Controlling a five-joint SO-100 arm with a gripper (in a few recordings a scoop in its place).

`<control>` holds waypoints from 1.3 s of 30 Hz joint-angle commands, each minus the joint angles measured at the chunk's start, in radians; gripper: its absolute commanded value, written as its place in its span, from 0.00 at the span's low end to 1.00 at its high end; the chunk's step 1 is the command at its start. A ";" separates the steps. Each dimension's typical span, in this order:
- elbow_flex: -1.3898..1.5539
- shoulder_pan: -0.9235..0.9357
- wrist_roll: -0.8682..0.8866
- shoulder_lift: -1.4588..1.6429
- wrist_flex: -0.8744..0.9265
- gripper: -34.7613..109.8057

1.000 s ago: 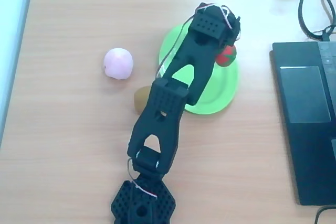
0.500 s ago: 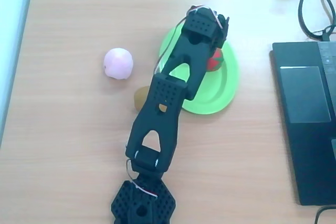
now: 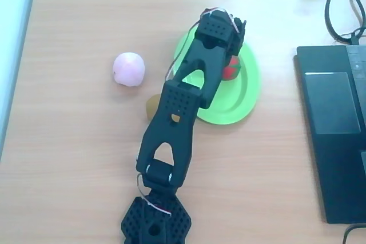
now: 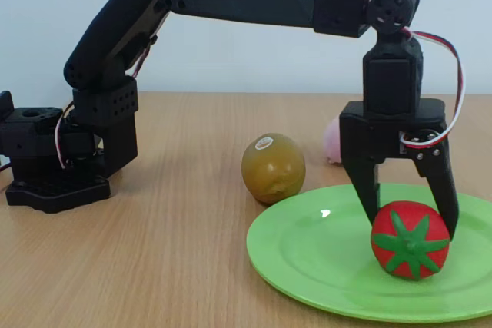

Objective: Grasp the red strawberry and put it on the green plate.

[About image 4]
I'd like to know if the red toy strawberry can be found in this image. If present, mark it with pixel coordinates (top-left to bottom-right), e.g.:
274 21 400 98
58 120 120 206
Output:
370 200 451 282

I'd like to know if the green oval plate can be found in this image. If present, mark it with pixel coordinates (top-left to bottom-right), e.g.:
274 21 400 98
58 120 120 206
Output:
245 183 492 324

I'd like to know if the pink toy peach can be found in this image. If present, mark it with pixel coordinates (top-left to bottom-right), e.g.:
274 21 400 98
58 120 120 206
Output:
324 115 345 166

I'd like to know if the brown toy kiwi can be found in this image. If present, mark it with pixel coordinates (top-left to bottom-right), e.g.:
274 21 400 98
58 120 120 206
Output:
241 132 307 206

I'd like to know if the red white servo cable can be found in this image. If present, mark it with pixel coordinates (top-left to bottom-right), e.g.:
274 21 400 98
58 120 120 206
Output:
55 100 78 171
398 30 467 150

